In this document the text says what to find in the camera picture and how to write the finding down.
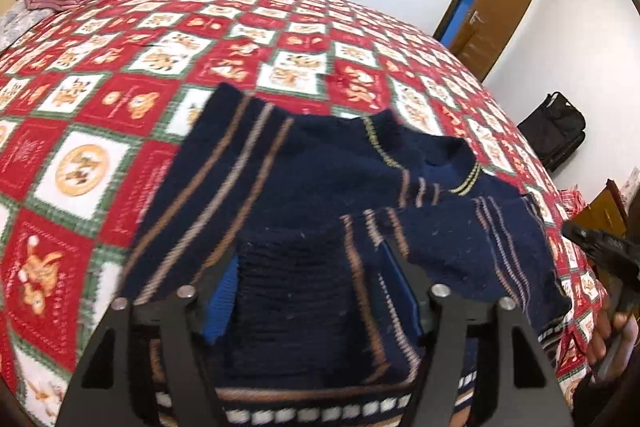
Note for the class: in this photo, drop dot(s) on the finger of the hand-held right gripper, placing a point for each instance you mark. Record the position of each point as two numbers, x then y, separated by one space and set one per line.
595 241

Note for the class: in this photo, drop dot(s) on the person's right hand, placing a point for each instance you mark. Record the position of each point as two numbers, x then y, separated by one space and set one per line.
606 339

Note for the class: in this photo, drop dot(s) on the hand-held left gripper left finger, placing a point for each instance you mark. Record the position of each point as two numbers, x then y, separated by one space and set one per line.
219 307

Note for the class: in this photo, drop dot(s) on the brown wooden cabinet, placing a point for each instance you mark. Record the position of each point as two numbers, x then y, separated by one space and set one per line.
602 212

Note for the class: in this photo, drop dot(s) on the brown wooden door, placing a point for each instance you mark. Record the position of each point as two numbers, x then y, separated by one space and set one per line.
505 7

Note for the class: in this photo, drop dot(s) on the navy striped knit sweater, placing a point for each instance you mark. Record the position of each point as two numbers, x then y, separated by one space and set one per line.
300 187

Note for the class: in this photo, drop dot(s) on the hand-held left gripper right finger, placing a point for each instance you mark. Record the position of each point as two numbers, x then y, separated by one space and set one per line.
402 287

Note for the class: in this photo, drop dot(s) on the red printed bear blanket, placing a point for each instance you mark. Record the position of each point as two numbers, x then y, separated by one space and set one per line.
100 107

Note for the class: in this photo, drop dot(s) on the black bag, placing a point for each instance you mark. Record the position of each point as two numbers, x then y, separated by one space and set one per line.
552 132

